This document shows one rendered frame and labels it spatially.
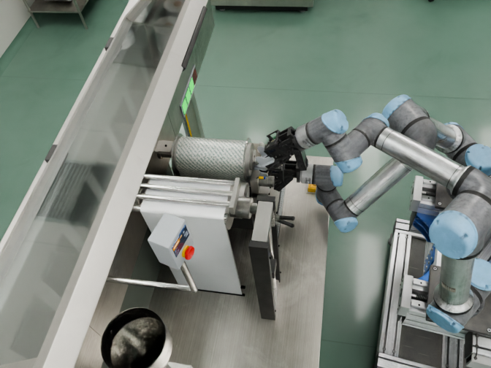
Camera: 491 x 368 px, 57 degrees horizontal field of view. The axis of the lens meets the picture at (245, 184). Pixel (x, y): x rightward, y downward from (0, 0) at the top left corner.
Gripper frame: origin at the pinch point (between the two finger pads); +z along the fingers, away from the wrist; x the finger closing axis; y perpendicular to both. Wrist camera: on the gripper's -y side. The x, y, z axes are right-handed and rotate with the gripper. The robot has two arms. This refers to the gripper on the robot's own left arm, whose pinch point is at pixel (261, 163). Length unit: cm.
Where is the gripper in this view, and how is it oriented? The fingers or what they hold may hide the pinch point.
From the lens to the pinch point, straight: 157.3
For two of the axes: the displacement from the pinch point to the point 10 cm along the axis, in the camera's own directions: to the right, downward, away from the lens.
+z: -7.0, 3.2, 6.4
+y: -7.0, -5.0, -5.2
